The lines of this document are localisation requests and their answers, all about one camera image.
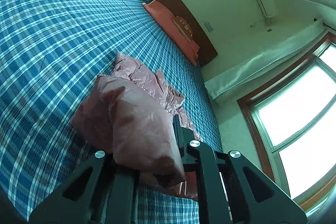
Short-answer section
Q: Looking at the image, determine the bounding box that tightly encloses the pink quilted down jacket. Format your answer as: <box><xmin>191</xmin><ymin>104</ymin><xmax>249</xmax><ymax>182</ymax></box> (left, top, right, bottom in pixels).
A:
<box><xmin>71</xmin><ymin>52</ymin><xmax>198</xmax><ymax>200</ymax></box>

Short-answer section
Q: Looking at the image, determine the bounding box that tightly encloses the green curtain by side window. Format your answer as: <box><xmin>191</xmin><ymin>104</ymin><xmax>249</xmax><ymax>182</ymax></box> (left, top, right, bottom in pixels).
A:
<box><xmin>205</xmin><ymin>19</ymin><xmax>326</xmax><ymax>100</ymax></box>

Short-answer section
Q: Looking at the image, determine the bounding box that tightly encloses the red pillow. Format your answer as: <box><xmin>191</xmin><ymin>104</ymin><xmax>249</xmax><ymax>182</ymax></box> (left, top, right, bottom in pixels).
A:
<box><xmin>142</xmin><ymin>0</ymin><xmax>200</xmax><ymax>66</ymax></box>

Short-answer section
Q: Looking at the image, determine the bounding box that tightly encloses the blue plaid bed sheet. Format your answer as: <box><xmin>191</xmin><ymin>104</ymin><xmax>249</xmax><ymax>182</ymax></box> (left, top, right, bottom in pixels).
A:
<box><xmin>1</xmin><ymin>0</ymin><xmax>222</xmax><ymax>219</ymax></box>

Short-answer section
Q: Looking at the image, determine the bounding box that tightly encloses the brown patterned cushion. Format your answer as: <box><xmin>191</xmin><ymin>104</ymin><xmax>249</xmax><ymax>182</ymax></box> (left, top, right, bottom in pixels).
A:
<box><xmin>171</xmin><ymin>16</ymin><xmax>193</xmax><ymax>42</ymax></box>

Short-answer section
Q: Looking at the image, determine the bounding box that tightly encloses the dark wooden headboard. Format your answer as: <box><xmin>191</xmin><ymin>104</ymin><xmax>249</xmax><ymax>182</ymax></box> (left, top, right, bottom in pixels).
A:
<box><xmin>156</xmin><ymin>0</ymin><xmax>218</xmax><ymax>67</ymax></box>

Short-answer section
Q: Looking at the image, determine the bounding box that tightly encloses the side window wooden frame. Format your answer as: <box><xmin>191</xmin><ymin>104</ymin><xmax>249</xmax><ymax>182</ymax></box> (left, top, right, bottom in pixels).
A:
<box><xmin>238</xmin><ymin>32</ymin><xmax>335</xmax><ymax>217</ymax></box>

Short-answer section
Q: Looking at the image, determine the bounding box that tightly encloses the wall power socket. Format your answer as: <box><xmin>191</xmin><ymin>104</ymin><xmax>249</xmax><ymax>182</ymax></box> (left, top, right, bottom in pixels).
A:
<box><xmin>203</xmin><ymin>22</ymin><xmax>214</xmax><ymax>32</ymax></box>

